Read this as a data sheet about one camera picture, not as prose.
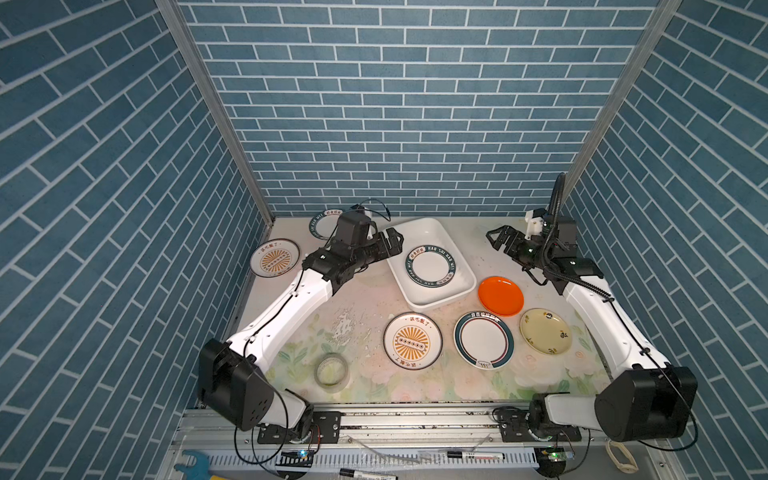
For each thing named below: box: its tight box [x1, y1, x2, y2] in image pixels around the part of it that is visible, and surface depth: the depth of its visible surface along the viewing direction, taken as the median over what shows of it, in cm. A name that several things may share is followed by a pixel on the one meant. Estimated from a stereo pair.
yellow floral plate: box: [519, 308, 572, 355], surface depth 93 cm
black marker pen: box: [339, 468, 398, 480], surface depth 68 cm
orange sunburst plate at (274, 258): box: [250, 238, 300, 278], surface depth 111 cm
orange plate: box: [478, 276, 524, 317], surface depth 99 cm
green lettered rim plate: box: [405, 244, 457, 288], surface depth 107 cm
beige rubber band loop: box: [605, 439, 639, 473], surface depth 69 cm
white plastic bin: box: [386, 218, 477, 311], surface depth 105 cm
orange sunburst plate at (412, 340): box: [383, 311, 443, 371], surface depth 90 cm
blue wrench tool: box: [174, 449, 211, 480], surface depth 69 cm
